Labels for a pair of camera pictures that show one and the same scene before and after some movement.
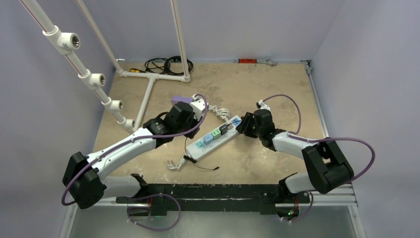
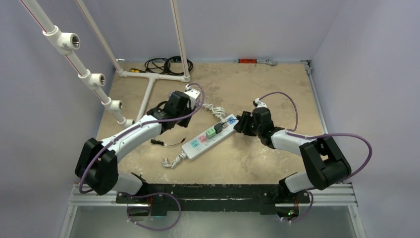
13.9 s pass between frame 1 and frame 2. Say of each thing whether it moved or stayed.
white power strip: moved
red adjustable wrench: stayed
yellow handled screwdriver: stayed
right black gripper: stayed
